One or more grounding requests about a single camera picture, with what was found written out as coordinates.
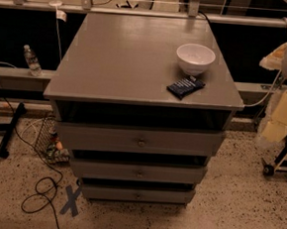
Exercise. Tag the dark blue snack packet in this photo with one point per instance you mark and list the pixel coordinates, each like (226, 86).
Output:
(185, 86)

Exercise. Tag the grey top drawer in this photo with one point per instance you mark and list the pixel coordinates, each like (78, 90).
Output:
(76, 136)

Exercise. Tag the clear plastic water bottle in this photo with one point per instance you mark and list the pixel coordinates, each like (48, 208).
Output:
(32, 61)

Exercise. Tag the grey drawer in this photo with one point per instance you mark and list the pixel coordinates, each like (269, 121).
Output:
(76, 136)
(141, 195)
(130, 172)

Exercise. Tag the grey wooden drawer cabinet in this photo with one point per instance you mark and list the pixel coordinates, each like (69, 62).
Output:
(115, 73)

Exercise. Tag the black bar on floor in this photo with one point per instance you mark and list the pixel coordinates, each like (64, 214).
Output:
(20, 110)

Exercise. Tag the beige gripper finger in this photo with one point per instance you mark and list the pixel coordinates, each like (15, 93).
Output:
(274, 59)
(276, 125)

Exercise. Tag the white ceramic bowl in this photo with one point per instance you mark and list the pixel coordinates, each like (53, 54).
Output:
(194, 59)

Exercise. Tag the grey bottom drawer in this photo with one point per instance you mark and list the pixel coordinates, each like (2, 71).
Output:
(141, 195)

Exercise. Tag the wire basket with items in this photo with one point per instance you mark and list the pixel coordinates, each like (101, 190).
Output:
(49, 145)

